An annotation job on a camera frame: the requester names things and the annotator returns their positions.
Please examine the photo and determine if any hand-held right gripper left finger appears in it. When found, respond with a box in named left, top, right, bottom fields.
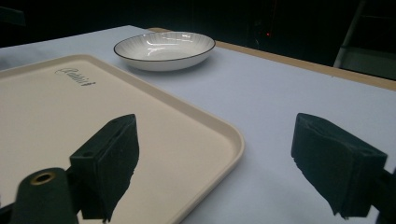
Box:
left=69, top=113, right=140, bottom=223

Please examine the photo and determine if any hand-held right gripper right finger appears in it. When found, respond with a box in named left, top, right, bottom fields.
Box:
left=290, top=112, right=389, bottom=218

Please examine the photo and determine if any beige plastic tray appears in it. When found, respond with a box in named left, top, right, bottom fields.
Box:
left=0, top=53, right=246, bottom=224

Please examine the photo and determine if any white ribbed bowl dark rim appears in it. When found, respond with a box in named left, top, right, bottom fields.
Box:
left=113, top=31, right=217, bottom=72

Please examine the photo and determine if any metal stand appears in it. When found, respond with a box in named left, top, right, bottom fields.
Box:
left=332, top=0, right=396, bottom=81

